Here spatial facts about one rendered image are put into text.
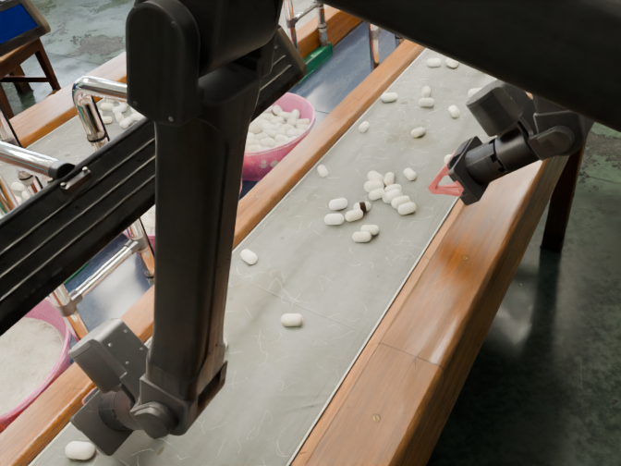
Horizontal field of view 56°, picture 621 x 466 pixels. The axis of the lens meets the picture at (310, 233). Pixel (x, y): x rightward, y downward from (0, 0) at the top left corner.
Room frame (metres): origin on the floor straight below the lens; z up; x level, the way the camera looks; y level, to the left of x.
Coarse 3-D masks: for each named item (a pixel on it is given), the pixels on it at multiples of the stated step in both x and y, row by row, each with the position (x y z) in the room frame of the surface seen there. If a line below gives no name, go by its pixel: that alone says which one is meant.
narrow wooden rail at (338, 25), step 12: (324, 12) 1.75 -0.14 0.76; (336, 12) 1.74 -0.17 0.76; (312, 24) 1.67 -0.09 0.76; (336, 24) 1.73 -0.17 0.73; (348, 24) 1.79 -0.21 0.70; (300, 36) 1.60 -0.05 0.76; (312, 36) 1.62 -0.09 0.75; (336, 36) 1.73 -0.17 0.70; (300, 48) 1.57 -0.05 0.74; (312, 48) 1.61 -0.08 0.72
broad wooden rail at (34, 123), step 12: (120, 60) 1.62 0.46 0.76; (96, 72) 1.56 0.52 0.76; (108, 72) 1.55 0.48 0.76; (120, 72) 1.53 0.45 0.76; (72, 84) 1.50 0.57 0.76; (60, 96) 1.44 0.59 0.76; (96, 96) 1.43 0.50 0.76; (36, 108) 1.39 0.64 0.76; (48, 108) 1.38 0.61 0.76; (60, 108) 1.37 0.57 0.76; (72, 108) 1.37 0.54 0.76; (12, 120) 1.34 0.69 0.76; (24, 120) 1.33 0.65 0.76; (36, 120) 1.32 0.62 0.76; (48, 120) 1.31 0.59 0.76; (60, 120) 1.33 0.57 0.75; (24, 132) 1.27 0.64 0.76; (36, 132) 1.27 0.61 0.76; (48, 132) 1.30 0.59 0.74; (24, 144) 1.24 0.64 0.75
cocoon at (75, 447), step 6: (72, 444) 0.42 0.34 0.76; (78, 444) 0.42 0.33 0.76; (84, 444) 0.42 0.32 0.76; (90, 444) 0.42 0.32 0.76; (66, 450) 0.41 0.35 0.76; (72, 450) 0.41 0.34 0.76; (78, 450) 0.41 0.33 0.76; (84, 450) 0.41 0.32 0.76; (90, 450) 0.41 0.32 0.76; (72, 456) 0.41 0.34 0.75; (78, 456) 0.41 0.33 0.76; (84, 456) 0.41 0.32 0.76; (90, 456) 0.41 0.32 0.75
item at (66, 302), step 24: (72, 96) 0.70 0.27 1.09; (120, 96) 0.65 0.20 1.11; (96, 120) 0.71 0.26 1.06; (0, 144) 0.56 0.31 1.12; (96, 144) 0.70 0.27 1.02; (24, 168) 0.52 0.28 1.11; (48, 168) 0.50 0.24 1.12; (0, 192) 0.58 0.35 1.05; (144, 240) 0.71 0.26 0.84; (144, 264) 0.70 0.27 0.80; (72, 312) 0.58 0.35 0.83
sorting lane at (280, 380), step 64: (384, 128) 1.10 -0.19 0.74; (448, 128) 1.06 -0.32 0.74; (320, 192) 0.90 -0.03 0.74; (320, 256) 0.72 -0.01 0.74; (384, 256) 0.70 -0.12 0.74; (256, 320) 0.60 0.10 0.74; (320, 320) 0.58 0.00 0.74; (256, 384) 0.49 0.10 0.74; (320, 384) 0.47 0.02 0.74; (64, 448) 0.43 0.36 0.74; (128, 448) 0.42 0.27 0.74; (192, 448) 0.40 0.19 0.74; (256, 448) 0.39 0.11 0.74
